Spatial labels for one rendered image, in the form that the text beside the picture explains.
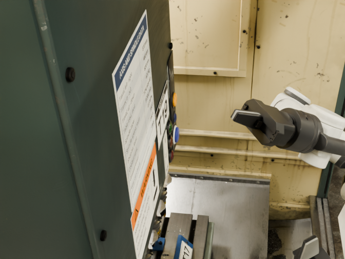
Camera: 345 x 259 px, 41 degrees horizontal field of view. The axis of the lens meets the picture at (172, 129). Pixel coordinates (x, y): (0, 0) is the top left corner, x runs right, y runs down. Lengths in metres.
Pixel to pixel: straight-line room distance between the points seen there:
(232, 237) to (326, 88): 0.66
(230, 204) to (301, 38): 0.72
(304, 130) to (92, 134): 0.63
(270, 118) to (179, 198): 1.04
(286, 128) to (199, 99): 0.79
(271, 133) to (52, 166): 0.60
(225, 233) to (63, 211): 1.45
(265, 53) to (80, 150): 1.23
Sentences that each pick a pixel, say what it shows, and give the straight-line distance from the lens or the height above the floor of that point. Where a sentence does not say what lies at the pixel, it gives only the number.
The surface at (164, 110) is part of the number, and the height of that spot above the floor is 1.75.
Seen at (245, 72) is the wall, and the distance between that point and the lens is 1.60.
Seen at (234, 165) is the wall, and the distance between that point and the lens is 1.87.
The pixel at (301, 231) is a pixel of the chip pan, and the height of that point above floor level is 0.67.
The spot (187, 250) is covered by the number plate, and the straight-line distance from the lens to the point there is 1.58.
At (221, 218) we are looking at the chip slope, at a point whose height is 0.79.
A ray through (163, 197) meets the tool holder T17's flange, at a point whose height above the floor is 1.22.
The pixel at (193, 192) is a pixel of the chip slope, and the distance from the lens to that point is 1.91.
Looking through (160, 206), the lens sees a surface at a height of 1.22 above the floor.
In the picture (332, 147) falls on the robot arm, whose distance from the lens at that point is 1.02.
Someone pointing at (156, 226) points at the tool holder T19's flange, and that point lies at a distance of 1.28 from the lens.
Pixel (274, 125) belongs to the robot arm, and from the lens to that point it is 0.91.
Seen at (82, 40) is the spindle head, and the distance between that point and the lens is 0.39.
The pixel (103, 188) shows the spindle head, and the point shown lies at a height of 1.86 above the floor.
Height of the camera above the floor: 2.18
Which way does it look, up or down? 37 degrees down
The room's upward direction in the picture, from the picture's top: 3 degrees counter-clockwise
